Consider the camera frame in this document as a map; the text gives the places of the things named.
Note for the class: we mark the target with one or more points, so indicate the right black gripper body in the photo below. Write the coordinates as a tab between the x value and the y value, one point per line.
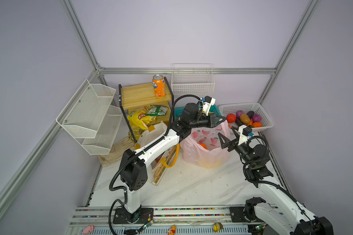
243	150

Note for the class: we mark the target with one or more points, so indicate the orange fruit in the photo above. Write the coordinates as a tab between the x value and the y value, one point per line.
203	145

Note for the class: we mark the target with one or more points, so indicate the purple round vegetable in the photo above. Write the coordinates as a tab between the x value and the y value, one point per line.
256	118

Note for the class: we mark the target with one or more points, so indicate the green snack bag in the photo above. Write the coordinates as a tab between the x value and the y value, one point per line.
157	111

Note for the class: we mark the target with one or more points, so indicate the pink plastic grocery bag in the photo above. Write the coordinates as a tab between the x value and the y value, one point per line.
211	157

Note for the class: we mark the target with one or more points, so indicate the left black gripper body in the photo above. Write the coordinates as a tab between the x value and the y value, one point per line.
203	121

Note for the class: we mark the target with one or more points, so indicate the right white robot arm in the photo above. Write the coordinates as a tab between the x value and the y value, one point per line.
292	217

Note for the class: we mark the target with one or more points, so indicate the brown potato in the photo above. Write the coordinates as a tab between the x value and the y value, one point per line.
244	118

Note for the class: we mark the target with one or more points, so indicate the orange soda can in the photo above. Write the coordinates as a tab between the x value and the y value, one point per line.
159	85

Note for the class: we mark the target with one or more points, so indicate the wooden three-tier shelf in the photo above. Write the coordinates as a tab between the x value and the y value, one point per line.
133	97

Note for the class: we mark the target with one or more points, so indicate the yellow chips bag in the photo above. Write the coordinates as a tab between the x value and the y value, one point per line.
141	118

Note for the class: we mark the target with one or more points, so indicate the aluminium rail base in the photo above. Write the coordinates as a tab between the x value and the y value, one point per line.
189	198

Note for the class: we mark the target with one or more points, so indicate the white plastic vegetable basket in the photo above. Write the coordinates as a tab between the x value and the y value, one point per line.
246	107

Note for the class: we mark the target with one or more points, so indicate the white canvas tote bag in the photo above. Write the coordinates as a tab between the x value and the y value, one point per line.
159	149

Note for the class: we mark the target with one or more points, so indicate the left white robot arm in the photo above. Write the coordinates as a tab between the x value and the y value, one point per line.
133	174

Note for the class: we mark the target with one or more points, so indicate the teal plastic fruit basket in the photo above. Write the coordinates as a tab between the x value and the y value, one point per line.
213	109

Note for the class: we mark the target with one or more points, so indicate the white wire wall basket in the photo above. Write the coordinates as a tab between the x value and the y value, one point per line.
193	79

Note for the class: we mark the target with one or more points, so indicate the white mesh two-tier rack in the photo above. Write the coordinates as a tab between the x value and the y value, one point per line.
91	119

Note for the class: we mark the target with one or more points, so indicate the red tomato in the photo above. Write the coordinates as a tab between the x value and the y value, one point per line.
231	118

